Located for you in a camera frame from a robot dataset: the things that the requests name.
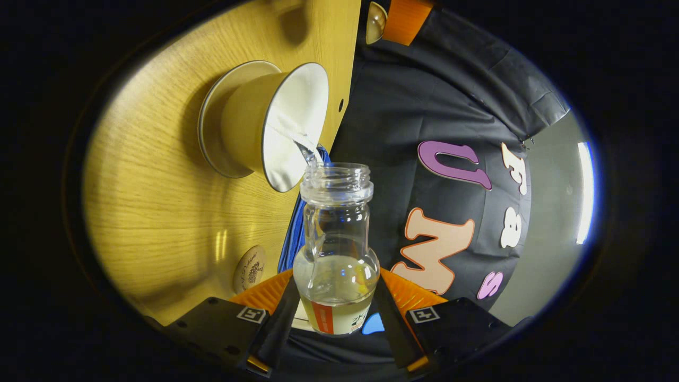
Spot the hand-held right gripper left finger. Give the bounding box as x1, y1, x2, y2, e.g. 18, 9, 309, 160
146, 268, 302, 378

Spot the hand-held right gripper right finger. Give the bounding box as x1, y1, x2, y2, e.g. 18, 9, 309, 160
371, 268, 534, 375

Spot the beige teacup lid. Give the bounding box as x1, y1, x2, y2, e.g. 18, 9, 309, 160
365, 1, 388, 45

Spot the round wooden coaster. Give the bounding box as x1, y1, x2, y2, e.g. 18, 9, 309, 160
232, 245, 267, 295

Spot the clear water bottle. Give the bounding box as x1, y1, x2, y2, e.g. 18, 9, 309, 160
292, 162, 381, 336

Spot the white teacup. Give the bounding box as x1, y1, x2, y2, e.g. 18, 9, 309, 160
220, 62, 329, 193

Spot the black backdrop cloth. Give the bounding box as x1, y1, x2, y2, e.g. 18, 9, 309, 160
289, 5, 571, 367

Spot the folded blue towel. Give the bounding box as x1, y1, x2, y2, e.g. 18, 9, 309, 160
277, 144, 332, 274

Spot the ceiling light panel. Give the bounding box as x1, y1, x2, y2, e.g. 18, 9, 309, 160
576, 141, 594, 246

